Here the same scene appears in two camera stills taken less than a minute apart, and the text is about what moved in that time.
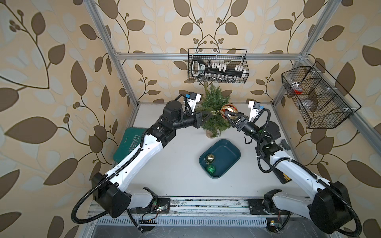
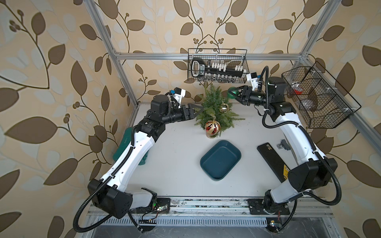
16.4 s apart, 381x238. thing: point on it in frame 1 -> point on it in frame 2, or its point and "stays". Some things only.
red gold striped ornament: x=228 y=107 -> x=212 y=128
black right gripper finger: x=234 y=123 -> x=240 y=100
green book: x=131 y=138 stays
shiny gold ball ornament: x=210 y=158 -> x=224 y=108
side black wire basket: x=324 y=103 stays
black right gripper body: x=243 y=123 -> x=248 y=92
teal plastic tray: x=226 y=153 stays
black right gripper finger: x=239 y=114 -> x=243 y=89
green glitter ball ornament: x=211 y=169 -> x=232 y=92
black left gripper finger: x=207 y=114 -> x=195 y=108
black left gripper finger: x=204 y=121 -> x=197 y=113
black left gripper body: x=195 y=123 -> x=185 y=117
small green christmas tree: x=213 y=101 stays
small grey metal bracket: x=285 y=145 stays
